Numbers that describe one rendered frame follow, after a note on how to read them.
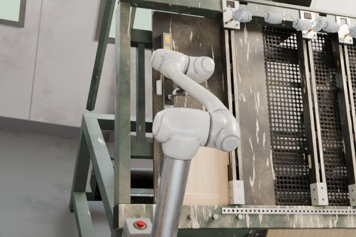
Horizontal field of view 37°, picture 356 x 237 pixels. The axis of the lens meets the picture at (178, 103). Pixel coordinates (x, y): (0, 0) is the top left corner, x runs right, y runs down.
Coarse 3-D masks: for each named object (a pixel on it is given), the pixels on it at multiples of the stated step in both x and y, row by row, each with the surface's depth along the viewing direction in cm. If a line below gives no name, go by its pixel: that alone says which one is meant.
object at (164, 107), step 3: (165, 33) 300; (168, 33) 300; (162, 36) 300; (171, 36) 301; (162, 39) 300; (171, 39) 300; (162, 42) 299; (171, 42) 299; (162, 45) 299; (165, 45) 298; (168, 45) 298; (171, 45) 299; (162, 48) 299; (171, 48) 298; (162, 75) 295; (162, 78) 294; (162, 81) 294; (162, 84) 294; (162, 87) 293; (162, 90) 293; (162, 93) 292; (162, 96) 292; (162, 99) 292; (162, 102) 291; (162, 105) 291; (165, 105) 287; (168, 105) 288; (171, 105) 289; (162, 108) 290; (165, 108) 287
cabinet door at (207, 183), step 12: (204, 156) 290; (216, 156) 292; (192, 168) 285; (204, 168) 288; (216, 168) 290; (192, 180) 283; (204, 180) 286; (216, 180) 288; (192, 192) 281; (204, 192) 284; (216, 192) 286; (228, 192) 288; (192, 204) 279; (204, 204) 281; (216, 204) 284; (228, 204) 286
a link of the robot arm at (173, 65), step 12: (156, 60) 240; (168, 60) 238; (180, 60) 239; (168, 72) 235; (180, 72) 231; (180, 84) 229; (192, 84) 226; (192, 96) 227; (204, 96) 220; (216, 108) 208
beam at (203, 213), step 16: (128, 208) 264; (144, 208) 267; (192, 208) 275; (208, 208) 278; (320, 208) 301; (336, 208) 305; (352, 208) 308; (192, 224) 273; (208, 224) 276; (224, 224) 279; (240, 224) 282; (256, 224) 285; (272, 224) 288; (288, 224) 291; (304, 224) 295; (320, 224) 298; (336, 224) 302; (352, 224) 305
